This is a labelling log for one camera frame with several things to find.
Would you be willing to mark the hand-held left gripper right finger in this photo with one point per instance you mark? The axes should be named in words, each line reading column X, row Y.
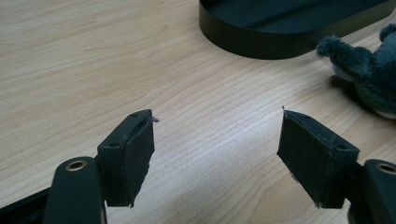
column 314, row 158

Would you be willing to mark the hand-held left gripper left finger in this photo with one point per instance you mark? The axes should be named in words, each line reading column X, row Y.
column 124, row 161

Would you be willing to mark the grey and white plush toy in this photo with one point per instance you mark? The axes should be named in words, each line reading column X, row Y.
column 370, row 74

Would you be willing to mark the black oval tray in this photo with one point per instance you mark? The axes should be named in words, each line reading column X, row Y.
column 280, row 28

